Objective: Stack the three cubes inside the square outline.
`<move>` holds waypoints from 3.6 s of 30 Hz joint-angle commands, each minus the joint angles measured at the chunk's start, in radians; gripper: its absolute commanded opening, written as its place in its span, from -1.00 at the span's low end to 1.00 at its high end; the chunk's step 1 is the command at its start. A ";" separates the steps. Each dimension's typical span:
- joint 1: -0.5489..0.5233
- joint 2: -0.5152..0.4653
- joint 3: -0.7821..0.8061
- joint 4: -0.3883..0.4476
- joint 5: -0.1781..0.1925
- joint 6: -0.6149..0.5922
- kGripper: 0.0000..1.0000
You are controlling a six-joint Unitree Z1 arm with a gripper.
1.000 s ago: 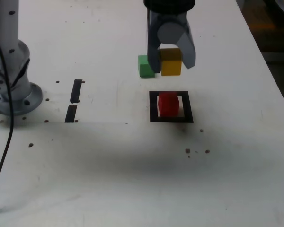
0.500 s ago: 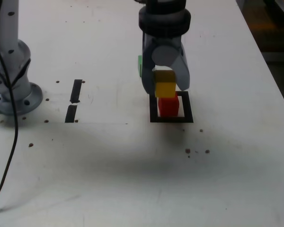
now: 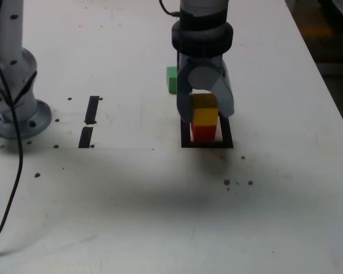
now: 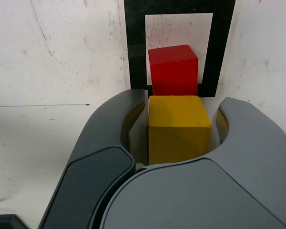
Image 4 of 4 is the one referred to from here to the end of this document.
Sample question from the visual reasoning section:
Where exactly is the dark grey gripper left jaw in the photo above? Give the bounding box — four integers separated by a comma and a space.
37, 89, 150, 229

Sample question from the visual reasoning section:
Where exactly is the grey curved gripper right jaw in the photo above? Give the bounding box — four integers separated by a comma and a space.
92, 96, 286, 229

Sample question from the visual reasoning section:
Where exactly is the yellow cube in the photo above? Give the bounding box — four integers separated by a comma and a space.
147, 95, 212, 166

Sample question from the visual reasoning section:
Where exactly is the red cube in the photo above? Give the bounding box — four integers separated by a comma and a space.
147, 44, 199, 97

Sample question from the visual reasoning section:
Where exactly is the black tape square outline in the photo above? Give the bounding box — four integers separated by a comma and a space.
123, 0, 236, 98

